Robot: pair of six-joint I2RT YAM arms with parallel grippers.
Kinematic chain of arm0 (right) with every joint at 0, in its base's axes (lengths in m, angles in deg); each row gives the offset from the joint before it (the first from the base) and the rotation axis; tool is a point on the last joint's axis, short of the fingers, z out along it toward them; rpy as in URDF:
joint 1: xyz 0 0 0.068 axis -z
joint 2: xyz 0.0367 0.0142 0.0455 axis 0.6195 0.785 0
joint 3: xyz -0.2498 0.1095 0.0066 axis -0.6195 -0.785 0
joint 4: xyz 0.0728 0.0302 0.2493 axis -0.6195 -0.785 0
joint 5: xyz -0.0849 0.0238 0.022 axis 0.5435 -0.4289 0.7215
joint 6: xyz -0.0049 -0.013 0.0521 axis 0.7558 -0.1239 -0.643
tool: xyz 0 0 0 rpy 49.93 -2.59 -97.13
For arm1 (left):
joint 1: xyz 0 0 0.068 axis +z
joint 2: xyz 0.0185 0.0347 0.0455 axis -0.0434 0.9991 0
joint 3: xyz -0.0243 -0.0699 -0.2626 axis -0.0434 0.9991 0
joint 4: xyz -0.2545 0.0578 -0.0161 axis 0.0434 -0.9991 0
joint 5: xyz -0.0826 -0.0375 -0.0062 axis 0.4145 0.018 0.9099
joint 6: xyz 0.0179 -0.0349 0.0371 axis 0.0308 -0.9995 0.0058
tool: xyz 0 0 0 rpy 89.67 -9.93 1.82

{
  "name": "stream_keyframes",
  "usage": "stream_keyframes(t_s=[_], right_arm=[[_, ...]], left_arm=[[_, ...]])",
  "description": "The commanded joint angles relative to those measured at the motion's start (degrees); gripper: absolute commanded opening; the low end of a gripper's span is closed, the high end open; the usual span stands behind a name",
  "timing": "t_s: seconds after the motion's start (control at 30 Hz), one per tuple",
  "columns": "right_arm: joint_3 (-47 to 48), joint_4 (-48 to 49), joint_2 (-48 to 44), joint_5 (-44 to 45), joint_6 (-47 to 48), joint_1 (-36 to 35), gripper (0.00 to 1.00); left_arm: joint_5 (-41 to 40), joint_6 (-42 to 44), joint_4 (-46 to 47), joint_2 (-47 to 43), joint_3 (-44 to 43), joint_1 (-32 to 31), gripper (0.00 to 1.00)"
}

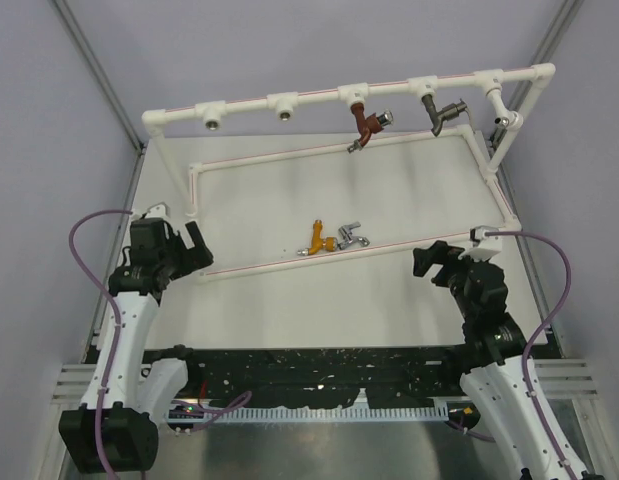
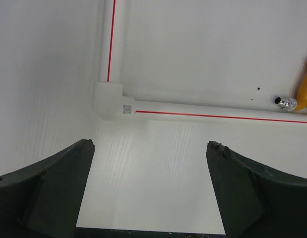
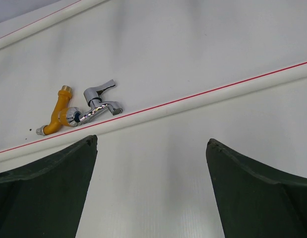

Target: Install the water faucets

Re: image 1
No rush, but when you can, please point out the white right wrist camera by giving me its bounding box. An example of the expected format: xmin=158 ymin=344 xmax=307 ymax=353
xmin=465 ymin=225 xmax=503 ymax=261

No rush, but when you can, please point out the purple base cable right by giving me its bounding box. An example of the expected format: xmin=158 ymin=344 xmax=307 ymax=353
xmin=446 ymin=407 xmax=500 ymax=444

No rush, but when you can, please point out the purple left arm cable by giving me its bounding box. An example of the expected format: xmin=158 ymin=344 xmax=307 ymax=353
xmin=68 ymin=209 xmax=140 ymax=480

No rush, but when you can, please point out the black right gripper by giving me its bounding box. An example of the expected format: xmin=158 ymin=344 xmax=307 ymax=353
xmin=413 ymin=239 xmax=488 ymax=319

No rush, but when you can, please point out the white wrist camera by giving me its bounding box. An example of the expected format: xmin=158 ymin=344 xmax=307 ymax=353
xmin=131 ymin=202 xmax=171 ymax=221
xmin=465 ymin=225 xmax=503 ymax=261

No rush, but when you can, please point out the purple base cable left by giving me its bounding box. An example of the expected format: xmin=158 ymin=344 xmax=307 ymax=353
xmin=168 ymin=390 xmax=254 ymax=426

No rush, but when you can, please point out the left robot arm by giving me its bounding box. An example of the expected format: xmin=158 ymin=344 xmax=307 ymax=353
xmin=59 ymin=216 xmax=213 ymax=479

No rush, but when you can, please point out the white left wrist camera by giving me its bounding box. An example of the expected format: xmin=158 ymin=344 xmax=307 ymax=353
xmin=131 ymin=202 xmax=171 ymax=221

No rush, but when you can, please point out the brown faucet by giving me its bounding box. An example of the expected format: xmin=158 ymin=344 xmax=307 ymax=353
xmin=347 ymin=102 xmax=394 ymax=153

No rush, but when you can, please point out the chrome lever faucet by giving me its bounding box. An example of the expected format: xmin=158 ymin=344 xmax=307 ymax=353
xmin=338 ymin=221 xmax=370 ymax=250

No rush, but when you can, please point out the yellow plastic faucet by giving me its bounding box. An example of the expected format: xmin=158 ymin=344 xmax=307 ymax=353
xmin=297 ymin=219 xmax=338 ymax=256

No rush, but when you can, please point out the white PVC pipe frame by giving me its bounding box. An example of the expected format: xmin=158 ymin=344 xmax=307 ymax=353
xmin=136 ymin=63 xmax=555 ymax=293

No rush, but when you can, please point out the dark grey metal faucet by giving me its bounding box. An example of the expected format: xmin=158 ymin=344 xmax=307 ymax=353
xmin=421 ymin=94 xmax=475 ymax=137

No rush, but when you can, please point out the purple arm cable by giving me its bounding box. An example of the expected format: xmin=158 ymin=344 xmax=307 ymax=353
xmin=68 ymin=209 xmax=140 ymax=480
xmin=486 ymin=230 xmax=575 ymax=480

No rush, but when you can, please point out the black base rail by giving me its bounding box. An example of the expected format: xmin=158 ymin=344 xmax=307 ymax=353
xmin=143 ymin=345 xmax=463 ymax=410

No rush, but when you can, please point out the white faucet chrome tip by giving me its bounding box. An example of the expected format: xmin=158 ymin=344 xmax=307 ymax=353
xmin=485 ymin=83 xmax=524 ymax=148

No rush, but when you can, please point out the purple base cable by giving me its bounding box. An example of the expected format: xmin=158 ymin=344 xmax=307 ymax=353
xmin=168 ymin=390 xmax=254 ymax=426
xmin=446 ymin=407 xmax=500 ymax=444

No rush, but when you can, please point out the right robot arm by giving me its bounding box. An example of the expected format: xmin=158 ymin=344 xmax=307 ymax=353
xmin=413 ymin=241 xmax=597 ymax=479

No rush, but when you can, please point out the white slotted cable duct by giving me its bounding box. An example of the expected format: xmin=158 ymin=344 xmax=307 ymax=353
xmin=217 ymin=404 xmax=448 ymax=424

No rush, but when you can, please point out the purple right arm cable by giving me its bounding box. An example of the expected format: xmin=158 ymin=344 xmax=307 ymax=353
xmin=486 ymin=230 xmax=575 ymax=480

